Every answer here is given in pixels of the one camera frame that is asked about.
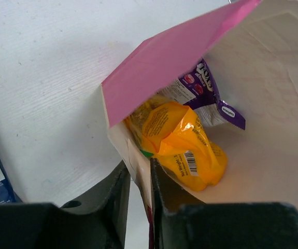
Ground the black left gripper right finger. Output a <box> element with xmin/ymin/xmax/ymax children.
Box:
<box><xmin>150</xmin><ymin>159</ymin><xmax>298</xmax><ymax>248</ymax></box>

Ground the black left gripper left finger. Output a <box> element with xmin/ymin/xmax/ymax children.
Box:
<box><xmin>0</xmin><ymin>161</ymin><xmax>130</xmax><ymax>248</ymax></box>

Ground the orange mango gummy bag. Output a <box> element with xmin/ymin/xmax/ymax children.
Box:
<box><xmin>124</xmin><ymin>94</ymin><xmax>228</xmax><ymax>191</ymax></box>

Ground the purple Fox's candy bag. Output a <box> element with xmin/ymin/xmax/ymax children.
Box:
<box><xmin>158</xmin><ymin>59</ymin><xmax>246</xmax><ymax>130</ymax></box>

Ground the cream pink paper cake bag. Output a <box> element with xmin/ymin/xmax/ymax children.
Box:
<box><xmin>101</xmin><ymin>0</ymin><xmax>298</xmax><ymax>249</ymax></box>

